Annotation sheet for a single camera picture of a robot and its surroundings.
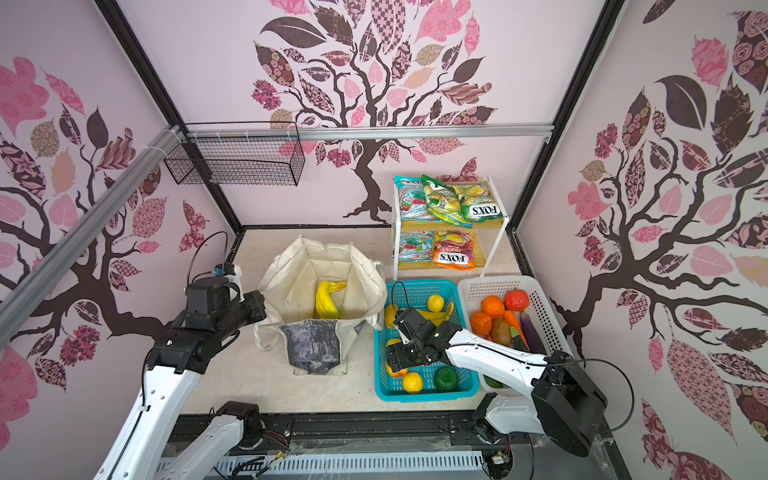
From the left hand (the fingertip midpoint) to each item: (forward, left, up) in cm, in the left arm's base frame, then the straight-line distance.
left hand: (263, 302), depth 73 cm
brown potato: (-1, -64, -16) cm, 66 cm away
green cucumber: (-23, -50, +11) cm, 56 cm away
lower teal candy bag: (+22, -40, -4) cm, 46 cm away
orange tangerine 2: (+1, -59, -15) cm, 61 cm away
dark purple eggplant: (-4, -75, -18) cm, 77 cm away
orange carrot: (+3, -70, -17) cm, 72 cm away
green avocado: (-14, -47, -17) cm, 52 cm away
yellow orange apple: (-13, -34, -16) cm, 40 cm away
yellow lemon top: (+9, -46, -16) cm, 50 cm away
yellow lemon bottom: (-15, -38, -17) cm, 44 cm away
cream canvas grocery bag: (-8, -13, -8) cm, 17 cm away
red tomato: (+9, -71, -14) cm, 73 cm away
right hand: (-7, -34, -17) cm, 39 cm away
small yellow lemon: (-3, -33, -18) cm, 37 cm away
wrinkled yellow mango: (+4, -32, -15) cm, 36 cm away
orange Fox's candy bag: (+20, -52, -4) cm, 56 cm away
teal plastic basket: (+12, -40, -16) cm, 45 cm away
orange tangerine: (+8, -64, -16) cm, 66 cm away
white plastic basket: (+13, -59, -16) cm, 62 cm away
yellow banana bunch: (+7, -12, -14) cm, 20 cm away
